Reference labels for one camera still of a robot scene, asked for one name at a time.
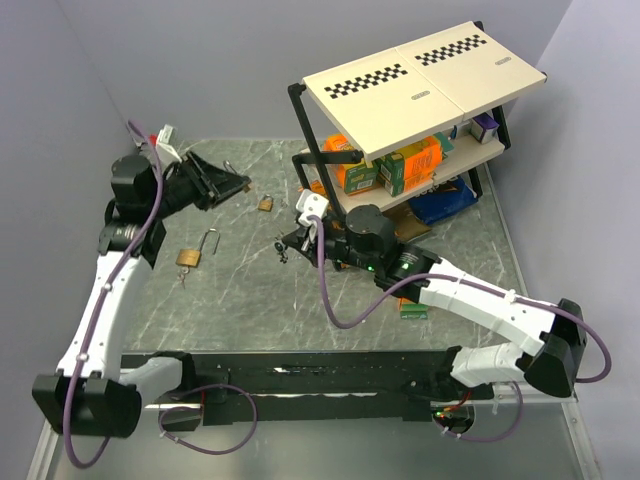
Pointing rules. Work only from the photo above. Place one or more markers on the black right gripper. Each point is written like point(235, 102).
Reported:
point(305, 241)

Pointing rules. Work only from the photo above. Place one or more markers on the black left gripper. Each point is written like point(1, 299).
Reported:
point(216, 182)

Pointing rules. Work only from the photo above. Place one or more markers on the medium brass padlock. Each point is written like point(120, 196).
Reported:
point(266, 203)

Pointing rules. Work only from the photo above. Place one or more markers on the large brass padlock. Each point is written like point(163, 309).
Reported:
point(191, 257)

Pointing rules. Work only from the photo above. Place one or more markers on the small brass padlock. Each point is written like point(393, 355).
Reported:
point(244, 180)

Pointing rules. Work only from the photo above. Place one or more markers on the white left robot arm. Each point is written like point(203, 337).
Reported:
point(88, 395)

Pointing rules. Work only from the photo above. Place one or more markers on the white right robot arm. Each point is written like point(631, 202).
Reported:
point(544, 343)

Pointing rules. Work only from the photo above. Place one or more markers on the green box left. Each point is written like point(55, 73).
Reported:
point(359, 178)

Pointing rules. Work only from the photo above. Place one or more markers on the green box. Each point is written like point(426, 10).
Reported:
point(359, 178)
point(391, 175)

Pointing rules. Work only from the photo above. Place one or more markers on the small keys of large padlock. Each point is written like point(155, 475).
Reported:
point(182, 275)

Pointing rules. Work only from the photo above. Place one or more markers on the orange chip bag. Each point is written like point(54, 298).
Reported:
point(341, 155)

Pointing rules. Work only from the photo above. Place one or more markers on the brown snack bag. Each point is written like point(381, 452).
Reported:
point(406, 225)

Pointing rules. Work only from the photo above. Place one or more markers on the green box right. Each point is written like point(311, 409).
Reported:
point(391, 175)

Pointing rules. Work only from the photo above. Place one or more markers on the Sponge Daddy sponge pack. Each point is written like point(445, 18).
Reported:
point(409, 310)

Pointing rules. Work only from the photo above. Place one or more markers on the blue snack bag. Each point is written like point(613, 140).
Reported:
point(443, 201)

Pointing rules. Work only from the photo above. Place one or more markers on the orange box on shelf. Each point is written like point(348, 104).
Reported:
point(420, 157)

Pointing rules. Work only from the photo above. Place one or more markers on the cream folding shelf rack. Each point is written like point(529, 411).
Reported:
point(397, 96)

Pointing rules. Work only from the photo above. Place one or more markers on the purple white small box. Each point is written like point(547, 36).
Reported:
point(483, 127)

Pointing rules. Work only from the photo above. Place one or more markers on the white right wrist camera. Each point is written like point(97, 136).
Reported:
point(310, 204)

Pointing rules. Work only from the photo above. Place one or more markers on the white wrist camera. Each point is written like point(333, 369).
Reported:
point(167, 153)
point(310, 204)

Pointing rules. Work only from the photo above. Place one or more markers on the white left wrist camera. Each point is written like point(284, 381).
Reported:
point(167, 153)

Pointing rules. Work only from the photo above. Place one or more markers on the aluminium rail frame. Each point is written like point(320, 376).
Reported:
point(550, 442)

